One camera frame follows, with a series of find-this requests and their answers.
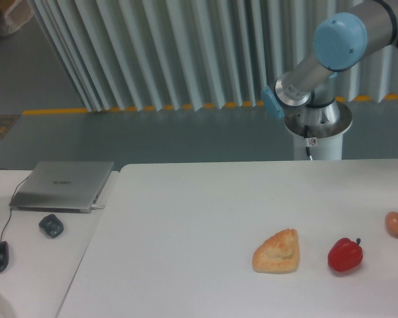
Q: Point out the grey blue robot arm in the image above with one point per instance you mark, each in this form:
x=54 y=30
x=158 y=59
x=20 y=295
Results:
x=338 y=43

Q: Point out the red bell pepper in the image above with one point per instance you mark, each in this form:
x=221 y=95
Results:
x=345 y=255

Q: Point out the white usb plug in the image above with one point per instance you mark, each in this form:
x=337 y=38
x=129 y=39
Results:
x=97 y=207

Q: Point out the golden puff pastry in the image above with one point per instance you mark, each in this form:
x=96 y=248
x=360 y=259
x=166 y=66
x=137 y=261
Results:
x=279 y=254

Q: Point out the white folding partition screen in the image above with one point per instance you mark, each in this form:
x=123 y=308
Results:
x=179 y=54

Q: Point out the silver closed laptop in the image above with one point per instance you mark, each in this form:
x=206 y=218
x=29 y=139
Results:
x=62 y=186

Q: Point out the black earbuds case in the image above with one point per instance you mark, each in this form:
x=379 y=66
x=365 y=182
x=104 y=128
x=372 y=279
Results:
x=52 y=226

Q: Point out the brown egg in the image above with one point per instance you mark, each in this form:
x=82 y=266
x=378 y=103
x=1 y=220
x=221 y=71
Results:
x=391 y=223

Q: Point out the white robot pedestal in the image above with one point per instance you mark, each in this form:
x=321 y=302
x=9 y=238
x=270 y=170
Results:
x=318 y=132

